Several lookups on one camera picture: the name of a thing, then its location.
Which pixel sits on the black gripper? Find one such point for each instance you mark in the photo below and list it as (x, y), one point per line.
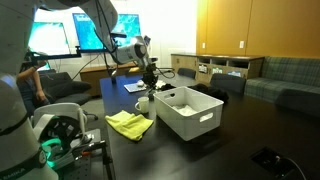
(150, 75)

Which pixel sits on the yellow microfibre cloth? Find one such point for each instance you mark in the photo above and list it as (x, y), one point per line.
(130, 125)

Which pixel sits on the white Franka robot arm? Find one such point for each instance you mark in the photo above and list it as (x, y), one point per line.
(13, 100)

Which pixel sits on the small dark cup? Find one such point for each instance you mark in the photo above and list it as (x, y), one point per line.
(151, 97)

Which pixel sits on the small printed box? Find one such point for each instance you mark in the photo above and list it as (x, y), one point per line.
(235, 73)
(203, 69)
(217, 70)

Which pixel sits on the white plastic box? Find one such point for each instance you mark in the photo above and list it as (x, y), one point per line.
(200, 128)

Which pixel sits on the small white object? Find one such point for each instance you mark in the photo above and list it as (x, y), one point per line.
(140, 83)

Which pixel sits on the white ceramic mug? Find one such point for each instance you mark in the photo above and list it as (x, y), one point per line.
(144, 104)

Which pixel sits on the tablet with grey screen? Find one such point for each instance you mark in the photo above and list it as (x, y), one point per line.
(131, 88)

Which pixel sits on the wooden sideboard with shelves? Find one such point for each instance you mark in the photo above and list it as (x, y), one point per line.
(185, 62)

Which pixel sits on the low wooden bench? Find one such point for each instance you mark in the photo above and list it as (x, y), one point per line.
(95, 74)

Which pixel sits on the black fabric bundle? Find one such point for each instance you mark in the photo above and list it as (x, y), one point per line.
(213, 91)

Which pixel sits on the black office chair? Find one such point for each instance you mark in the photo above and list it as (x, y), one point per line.
(66, 90)

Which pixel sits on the white curved device green glow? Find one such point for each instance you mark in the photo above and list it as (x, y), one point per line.
(63, 108)

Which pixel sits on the black boom bar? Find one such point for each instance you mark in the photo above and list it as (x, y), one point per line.
(60, 55)

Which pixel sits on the perforated metal plate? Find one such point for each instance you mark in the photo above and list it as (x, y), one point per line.
(85, 168)

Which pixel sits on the person in dark top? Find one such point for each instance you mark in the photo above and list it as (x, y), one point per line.
(26, 86)

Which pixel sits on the green plaid sofa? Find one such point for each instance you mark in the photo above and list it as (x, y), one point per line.
(286, 71)

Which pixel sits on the small wall picture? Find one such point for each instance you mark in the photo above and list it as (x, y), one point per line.
(148, 39)

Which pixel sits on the white wall plate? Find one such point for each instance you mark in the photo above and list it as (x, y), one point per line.
(203, 45)
(241, 44)

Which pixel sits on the large wall screen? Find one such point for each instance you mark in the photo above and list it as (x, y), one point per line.
(86, 33)

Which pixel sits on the pale wall screen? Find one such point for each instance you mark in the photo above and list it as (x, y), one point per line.
(50, 38)

